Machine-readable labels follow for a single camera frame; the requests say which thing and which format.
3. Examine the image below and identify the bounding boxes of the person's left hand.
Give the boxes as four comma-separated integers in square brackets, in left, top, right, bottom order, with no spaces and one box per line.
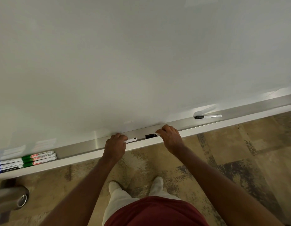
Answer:
[102,133,128,163]

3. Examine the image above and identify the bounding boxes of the person's right hand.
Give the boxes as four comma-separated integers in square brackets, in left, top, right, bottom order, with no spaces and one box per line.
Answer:
[155,125,185,156]

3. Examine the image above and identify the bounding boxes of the person's right forearm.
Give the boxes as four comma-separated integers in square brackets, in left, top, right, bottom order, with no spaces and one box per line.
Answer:
[173,146,285,226]

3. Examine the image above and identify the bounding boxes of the person's left forearm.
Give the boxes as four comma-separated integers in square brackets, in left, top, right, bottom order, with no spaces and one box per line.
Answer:
[39,156,118,226]

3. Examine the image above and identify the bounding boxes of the white left shoe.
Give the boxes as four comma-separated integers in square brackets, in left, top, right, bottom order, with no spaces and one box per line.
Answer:
[108,181,124,196]

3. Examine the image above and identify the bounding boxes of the white shoe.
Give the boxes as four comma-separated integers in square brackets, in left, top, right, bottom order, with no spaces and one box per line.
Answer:
[108,181,124,196]
[149,176,164,197]

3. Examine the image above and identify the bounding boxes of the white right shoe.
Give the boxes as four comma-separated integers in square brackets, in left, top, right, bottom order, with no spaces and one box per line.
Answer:
[149,176,164,197]

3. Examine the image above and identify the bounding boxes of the white trousers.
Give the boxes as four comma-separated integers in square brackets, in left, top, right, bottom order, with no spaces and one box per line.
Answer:
[102,188,182,226]

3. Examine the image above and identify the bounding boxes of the silver whiteboard marker tray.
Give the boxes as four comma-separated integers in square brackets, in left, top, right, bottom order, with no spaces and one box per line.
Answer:
[0,93,291,180]

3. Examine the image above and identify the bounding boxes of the large white whiteboard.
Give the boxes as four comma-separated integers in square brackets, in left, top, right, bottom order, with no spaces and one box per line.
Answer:
[0,0,291,164]

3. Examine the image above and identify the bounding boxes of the dark red shirt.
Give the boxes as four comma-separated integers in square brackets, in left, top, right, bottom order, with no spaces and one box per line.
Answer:
[104,196,209,226]

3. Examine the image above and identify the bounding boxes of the green capped white marker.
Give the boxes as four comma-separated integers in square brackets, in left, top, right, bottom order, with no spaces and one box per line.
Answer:
[22,156,58,167]
[21,151,54,161]
[22,153,56,164]

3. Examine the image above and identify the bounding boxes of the blue capped white marker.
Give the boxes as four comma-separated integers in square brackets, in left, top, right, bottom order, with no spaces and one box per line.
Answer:
[0,165,24,175]
[0,161,23,170]
[0,158,23,166]

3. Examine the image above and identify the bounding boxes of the shiny metal cylinder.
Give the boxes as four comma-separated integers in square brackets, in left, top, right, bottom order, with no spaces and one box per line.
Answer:
[0,185,30,213]

